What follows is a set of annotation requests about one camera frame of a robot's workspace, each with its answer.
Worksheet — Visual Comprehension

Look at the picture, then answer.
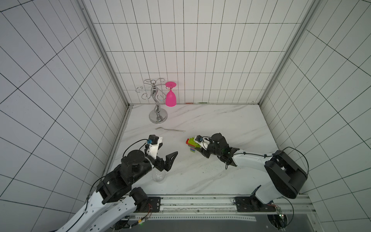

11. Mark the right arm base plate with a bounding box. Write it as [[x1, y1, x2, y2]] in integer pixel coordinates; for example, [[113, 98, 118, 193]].
[[233, 196, 276, 213]]

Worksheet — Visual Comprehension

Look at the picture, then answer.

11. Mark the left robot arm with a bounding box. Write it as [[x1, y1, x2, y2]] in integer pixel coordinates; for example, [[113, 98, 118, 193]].
[[59, 150, 178, 232]]

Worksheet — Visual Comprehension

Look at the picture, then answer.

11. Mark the long lime lego brick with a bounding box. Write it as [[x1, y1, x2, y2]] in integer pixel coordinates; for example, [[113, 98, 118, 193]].
[[187, 137, 201, 148]]

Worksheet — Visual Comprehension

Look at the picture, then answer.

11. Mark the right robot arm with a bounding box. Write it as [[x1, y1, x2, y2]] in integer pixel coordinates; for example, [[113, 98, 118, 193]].
[[194, 133, 309, 211]]

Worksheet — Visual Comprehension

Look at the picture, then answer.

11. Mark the clear glass cup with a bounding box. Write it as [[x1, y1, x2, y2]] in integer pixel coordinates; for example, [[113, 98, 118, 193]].
[[152, 169, 166, 183]]

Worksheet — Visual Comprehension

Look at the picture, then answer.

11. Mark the pink plastic wine glass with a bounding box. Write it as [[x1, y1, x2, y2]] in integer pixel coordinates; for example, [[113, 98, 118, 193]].
[[165, 82, 177, 107]]

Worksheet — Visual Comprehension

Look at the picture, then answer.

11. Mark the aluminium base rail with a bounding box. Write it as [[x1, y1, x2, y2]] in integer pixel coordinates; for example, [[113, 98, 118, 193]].
[[123, 195, 316, 222]]

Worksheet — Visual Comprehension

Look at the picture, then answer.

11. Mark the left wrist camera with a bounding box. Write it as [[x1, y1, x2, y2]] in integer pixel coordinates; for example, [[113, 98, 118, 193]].
[[145, 134, 163, 159]]

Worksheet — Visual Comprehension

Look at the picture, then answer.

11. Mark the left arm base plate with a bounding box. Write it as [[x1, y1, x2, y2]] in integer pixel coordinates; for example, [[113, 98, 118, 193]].
[[137, 197, 161, 213]]

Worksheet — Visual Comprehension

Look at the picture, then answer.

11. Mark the silver glass holder stand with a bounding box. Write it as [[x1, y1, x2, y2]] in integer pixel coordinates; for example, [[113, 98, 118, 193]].
[[135, 78, 168, 124]]

